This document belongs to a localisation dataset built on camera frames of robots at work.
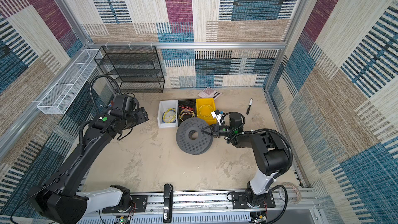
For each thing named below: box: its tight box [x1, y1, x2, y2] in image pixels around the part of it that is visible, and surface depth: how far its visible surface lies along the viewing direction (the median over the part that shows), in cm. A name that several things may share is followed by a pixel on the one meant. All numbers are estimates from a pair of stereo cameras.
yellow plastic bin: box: [195, 97, 218, 126], surface depth 104 cm
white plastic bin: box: [157, 99, 179, 129], surface depth 102 cm
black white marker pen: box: [246, 98, 254, 115], surface depth 111 cm
